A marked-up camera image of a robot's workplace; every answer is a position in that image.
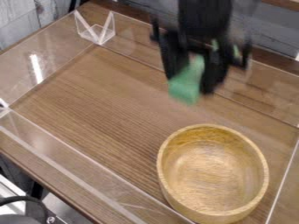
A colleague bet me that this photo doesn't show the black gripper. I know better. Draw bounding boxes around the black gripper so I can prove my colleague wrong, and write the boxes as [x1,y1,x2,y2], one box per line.
[150,0,253,95]

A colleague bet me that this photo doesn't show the green rectangular block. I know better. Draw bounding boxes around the green rectangular block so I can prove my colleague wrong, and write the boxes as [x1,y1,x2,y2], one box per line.
[168,45,242,105]

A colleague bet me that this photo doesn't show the brown wooden bowl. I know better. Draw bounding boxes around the brown wooden bowl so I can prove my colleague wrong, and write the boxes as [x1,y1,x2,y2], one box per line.
[156,123,270,224]

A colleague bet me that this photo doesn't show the clear acrylic corner bracket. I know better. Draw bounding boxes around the clear acrylic corner bracket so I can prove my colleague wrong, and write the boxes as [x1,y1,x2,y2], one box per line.
[74,10,116,46]

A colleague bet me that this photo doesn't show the black cable bottom left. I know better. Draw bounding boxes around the black cable bottom left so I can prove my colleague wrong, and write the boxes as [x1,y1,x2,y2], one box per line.
[0,195,51,224]

